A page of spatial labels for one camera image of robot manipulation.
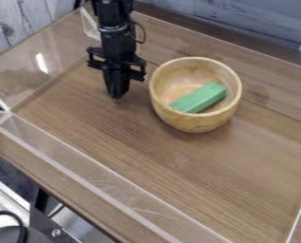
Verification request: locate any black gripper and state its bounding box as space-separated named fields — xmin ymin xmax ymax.
xmin=86 ymin=25 xmax=149 ymax=100

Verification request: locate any light wooden bowl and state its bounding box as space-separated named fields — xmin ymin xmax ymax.
xmin=149 ymin=57 xmax=242 ymax=133

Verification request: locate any green rectangular block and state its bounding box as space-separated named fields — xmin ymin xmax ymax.
xmin=169 ymin=82 xmax=228 ymax=114

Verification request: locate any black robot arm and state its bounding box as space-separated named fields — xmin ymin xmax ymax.
xmin=87 ymin=0 xmax=146 ymax=100

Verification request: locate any black table leg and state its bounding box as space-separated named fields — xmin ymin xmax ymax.
xmin=35 ymin=189 xmax=50 ymax=214

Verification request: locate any clear acrylic enclosure wall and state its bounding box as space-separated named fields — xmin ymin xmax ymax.
xmin=0 ymin=5 xmax=301 ymax=243

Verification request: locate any black metal bracket with screw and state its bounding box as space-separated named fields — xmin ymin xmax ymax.
xmin=27 ymin=207 xmax=81 ymax=243

